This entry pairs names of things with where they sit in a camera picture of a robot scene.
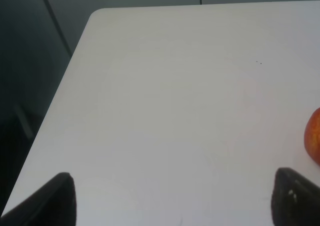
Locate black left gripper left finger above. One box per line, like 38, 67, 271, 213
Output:
0, 172, 77, 226

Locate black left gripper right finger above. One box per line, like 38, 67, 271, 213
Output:
271, 167, 320, 226

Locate red apple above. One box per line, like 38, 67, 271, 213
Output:
303, 108, 320, 166

